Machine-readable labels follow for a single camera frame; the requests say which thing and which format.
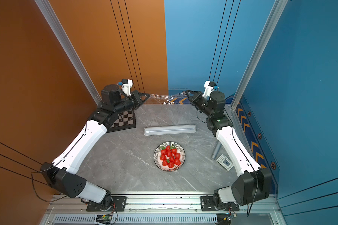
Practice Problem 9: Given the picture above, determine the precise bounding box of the aluminium front rail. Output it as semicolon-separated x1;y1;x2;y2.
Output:
40;192;286;225

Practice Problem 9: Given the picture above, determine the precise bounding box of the grey cylindrical marker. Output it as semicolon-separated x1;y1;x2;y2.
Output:
211;141;222;160

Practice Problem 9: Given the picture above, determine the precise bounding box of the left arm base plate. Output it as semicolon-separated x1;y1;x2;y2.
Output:
86;196;127;212

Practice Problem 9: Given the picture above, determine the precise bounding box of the red strawberries pile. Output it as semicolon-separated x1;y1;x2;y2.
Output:
156;145;184;170

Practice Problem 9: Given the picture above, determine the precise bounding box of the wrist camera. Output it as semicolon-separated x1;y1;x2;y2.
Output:
202;81;219;100
118;79;133;96

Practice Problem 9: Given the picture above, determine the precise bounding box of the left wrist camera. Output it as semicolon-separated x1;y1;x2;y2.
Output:
118;79;133;96

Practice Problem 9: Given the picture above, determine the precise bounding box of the cream plastic wrap dispenser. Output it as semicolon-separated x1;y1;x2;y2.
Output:
144;125;197;136

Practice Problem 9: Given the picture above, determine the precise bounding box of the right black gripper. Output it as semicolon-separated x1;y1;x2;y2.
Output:
186;89;215;119

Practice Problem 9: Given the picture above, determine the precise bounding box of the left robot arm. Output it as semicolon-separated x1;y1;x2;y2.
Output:
39;82;150;211

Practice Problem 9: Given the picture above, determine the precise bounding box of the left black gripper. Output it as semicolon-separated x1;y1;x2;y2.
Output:
113;90;150;116

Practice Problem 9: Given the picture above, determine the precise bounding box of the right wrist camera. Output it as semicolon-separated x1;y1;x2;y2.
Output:
202;81;219;100

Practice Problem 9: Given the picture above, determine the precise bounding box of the left circuit board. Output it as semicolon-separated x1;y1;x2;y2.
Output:
95;214;113;225

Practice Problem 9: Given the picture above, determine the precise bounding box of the black white chessboard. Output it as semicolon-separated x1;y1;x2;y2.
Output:
107;110;136;133

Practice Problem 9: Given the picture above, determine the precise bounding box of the striped ceramic plate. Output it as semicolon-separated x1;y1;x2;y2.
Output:
154;142;186;172

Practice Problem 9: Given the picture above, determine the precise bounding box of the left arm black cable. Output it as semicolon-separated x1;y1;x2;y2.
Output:
30;168;68;203

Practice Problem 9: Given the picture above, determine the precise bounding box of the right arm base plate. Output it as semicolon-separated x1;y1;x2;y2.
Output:
200;195;239;212

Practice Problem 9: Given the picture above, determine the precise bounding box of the right circuit board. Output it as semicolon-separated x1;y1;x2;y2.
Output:
220;212;237;225

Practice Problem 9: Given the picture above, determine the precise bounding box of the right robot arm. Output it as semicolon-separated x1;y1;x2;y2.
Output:
185;90;272;210

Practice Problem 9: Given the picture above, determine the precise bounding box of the small white box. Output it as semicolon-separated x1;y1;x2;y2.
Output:
217;154;234;171

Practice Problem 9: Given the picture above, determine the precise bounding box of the circuit board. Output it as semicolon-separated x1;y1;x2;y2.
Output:
220;212;237;225
95;214;113;225

